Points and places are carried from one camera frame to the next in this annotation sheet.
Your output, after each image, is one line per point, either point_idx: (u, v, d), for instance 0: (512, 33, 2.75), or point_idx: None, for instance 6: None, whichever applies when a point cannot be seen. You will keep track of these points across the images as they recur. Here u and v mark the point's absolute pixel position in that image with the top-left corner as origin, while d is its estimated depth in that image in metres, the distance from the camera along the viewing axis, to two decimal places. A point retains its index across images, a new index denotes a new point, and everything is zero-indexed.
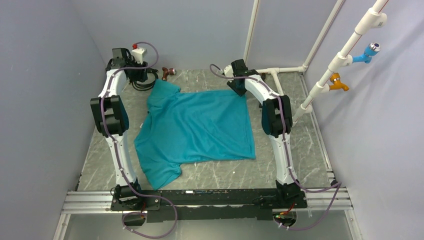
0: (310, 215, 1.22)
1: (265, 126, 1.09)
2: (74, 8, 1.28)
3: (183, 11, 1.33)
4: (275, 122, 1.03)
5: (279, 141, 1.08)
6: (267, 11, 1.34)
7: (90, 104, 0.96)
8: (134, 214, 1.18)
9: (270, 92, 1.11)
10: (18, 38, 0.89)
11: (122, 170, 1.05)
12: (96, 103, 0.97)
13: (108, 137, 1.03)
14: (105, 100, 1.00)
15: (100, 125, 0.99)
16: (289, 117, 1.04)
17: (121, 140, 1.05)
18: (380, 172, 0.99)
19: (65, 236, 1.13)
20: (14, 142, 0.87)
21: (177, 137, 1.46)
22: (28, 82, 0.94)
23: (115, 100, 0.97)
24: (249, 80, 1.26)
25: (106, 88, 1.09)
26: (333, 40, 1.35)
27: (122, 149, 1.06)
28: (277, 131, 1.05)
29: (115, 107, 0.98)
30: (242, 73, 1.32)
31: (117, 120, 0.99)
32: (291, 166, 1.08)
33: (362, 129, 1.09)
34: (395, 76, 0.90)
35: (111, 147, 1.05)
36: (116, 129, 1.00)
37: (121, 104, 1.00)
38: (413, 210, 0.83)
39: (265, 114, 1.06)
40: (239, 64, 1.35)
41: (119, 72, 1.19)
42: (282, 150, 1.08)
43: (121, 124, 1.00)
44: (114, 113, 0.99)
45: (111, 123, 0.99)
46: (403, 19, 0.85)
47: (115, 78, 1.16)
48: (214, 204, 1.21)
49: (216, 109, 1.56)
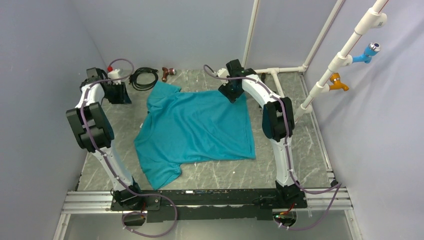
0: (310, 215, 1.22)
1: (266, 130, 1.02)
2: (74, 8, 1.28)
3: (183, 11, 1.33)
4: (277, 126, 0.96)
5: (280, 145, 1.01)
6: (267, 11, 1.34)
7: (68, 116, 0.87)
8: (134, 214, 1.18)
9: (271, 94, 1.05)
10: (18, 38, 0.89)
11: (118, 178, 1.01)
12: (75, 113, 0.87)
13: (95, 151, 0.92)
14: (84, 110, 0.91)
15: (82, 139, 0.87)
16: (291, 120, 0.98)
17: (111, 152, 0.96)
18: (380, 171, 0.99)
19: (65, 236, 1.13)
20: (14, 142, 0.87)
21: (178, 137, 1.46)
22: (28, 82, 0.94)
23: (96, 107, 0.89)
24: (247, 81, 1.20)
25: (83, 98, 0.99)
26: (333, 40, 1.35)
27: (113, 159, 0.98)
28: (280, 135, 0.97)
29: (98, 115, 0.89)
30: (239, 73, 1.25)
31: (102, 129, 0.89)
32: (292, 169, 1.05)
33: (362, 128, 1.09)
34: (395, 76, 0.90)
35: (101, 160, 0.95)
36: (102, 141, 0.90)
37: (102, 111, 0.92)
38: (413, 210, 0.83)
39: (266, 117, 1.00)
40: (235, 66, 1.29)
41: (96, 85, 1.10)
42: (283, 155, 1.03)
43: (107, 133, 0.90)
44: (98, 122, 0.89)
45: (96, 134, 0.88)
46: (403, 19, 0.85)
47: (91, 91, 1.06)
48: (214, 204, 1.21)
49: (216, 110, 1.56)
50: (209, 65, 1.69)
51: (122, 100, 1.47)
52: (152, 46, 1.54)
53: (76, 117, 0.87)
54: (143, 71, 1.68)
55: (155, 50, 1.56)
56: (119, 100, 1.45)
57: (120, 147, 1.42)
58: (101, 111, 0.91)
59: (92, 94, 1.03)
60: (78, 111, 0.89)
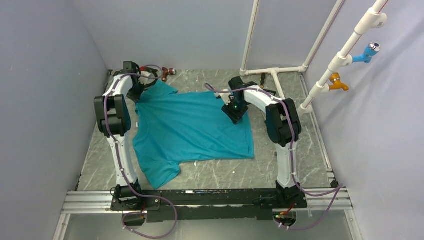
0: (310, 215, 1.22)
1: (271, 134, 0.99)
2: (74, 9, 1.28)
3: (183, 11, 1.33)
4: (282, 129, 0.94)
5: (285, 150, 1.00)
6: (266, 11, 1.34)
7: (94, 102, 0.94)
8: (134, 214, 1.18)
9: (272, 97, 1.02)
10: (18, 39, 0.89)
11: (122, 171, 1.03)
12: (101, 101, 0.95)
13: (110, 137, 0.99)
14: (109, 99, 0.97)
15: (102, 124, 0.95)
16: (297, 122, 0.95)
17: (123, 141, 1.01)
18: (380, 171, 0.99)
19: (65, 236, 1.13)
20: (13, 142, 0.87)
21: (177, 136, 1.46)
22: (28, 82, 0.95)
23: (119, 99, 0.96)
24: (249, 91, 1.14)
25: (112, 88, 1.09)
26: (334, 39, 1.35)
27: (124, 149, 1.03)
28: (286, 139, 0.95)
29: (119, 107, 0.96)
30: (241, 86, 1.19)
31: (120, 119, 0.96)
32: (294, 172, 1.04)
33: (363, 128, 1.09)
34: (395, 76, 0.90)
35: (112, 147, 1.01)
36: (118, 130, 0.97)
37: (124, 103, 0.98)
38: (413, 210, 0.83)
39: (270, 120, 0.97)
40: (237, 81, 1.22)
41: (126, 77, 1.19)
42: (287, 158, 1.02)
43: (123, 124, 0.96)
44: (118, 113, 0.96)
45: (114, 123, 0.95)
46: (403, 20, 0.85)
47: (120, 84, 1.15)
48: (214, 204, 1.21)
49: (215, 109, 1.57)
50: (205, 67, 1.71)
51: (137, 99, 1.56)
52: (152, 46, 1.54)
53: (100, 104, 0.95)
54: None
55: (155, 50, 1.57)
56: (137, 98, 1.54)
57: None
58: (123, 103, 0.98)
59: (120, 87, 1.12)
60: (103, 99, 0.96)
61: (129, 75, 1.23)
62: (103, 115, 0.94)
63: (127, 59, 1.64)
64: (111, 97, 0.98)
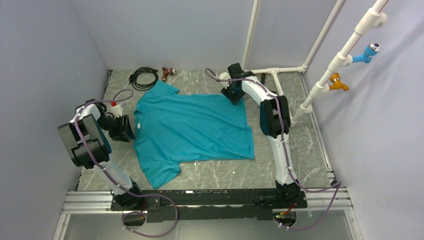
0: (310, 215, 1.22)
1: (263, 127, 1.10)
2: (74, 8, 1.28)
3: (184, 11, 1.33)
4: (273, 123, 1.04)
5: (278, 142, 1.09)
6: (266, 12, 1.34)
7: (60, 131, 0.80)
8: (134, 214, 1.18)
9: (267, 93, 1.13)
10: (18, 39, 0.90)
11: (119, 185, 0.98)
12: (68, 128, 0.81)
13: (94, 166, 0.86)
14: (78, 124, 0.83)
15: (78, 155, 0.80)
16: (287, 117, 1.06)
17: (111, 164, 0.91)
18: (380, 171, 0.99)
19: (65, 236, 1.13)
20: (14, 142, 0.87)
21: (176, 137, 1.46)
22: (28, 81, 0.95)
23: (89, 118, 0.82)
24: (246, 81, 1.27)
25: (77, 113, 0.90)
26: (334, 40, 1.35)
27: (113, 170, 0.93)
28: (276, 132, 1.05)
29: (92, 127, 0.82)
30: (239, 75, 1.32)
31: (97, 141, 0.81)
32: (290, 166, 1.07)
33: (363, 128, 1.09)
34: (395, 76, 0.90)
35: (100, 173, 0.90)
36: (99, 155, 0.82)
37: (97, 122, 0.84)
38: (414, 210, 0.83)
39: (262, 114, 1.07)
40: (235, 68, 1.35)
41: (91, 105, 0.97)
42: (281, 151, 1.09)
43: (103, 147, 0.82)
44: (92, 134, 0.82)
45: (92, 148, 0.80)
46: (403, 19, 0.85)
47: (86, 109, 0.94)
48: (214, 204, 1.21)
49: (215, 110, 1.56)
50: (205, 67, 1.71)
51: (123, 134, 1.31)
52: (152, 46, 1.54)
53: (68, 132, 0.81)
54: (143, 71, 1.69)
55: (155, 49, 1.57)
56: (119, 134, 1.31)
57: (120, 148, 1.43)
58: (96, 123, 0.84)
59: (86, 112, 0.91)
60: (70, 125, 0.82)
61: (93, 102, 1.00)
62: (76, 144, 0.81)
63: (128, 59, 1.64)
64: (80, 121, 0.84)
